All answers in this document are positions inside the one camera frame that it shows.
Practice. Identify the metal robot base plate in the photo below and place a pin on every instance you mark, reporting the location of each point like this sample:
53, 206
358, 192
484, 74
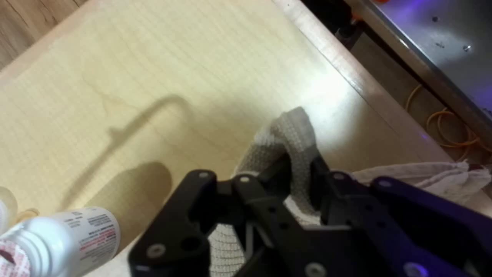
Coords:
441, 40

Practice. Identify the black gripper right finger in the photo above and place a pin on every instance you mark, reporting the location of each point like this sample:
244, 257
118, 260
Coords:
421, 215

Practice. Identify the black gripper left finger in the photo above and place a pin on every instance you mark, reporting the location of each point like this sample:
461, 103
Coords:
175, 231

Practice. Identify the white pill bottle red label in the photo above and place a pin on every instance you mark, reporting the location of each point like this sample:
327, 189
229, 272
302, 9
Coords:
52, 240

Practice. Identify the white grey cloth towel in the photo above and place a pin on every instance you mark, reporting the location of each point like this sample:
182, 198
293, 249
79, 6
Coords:
293, 131

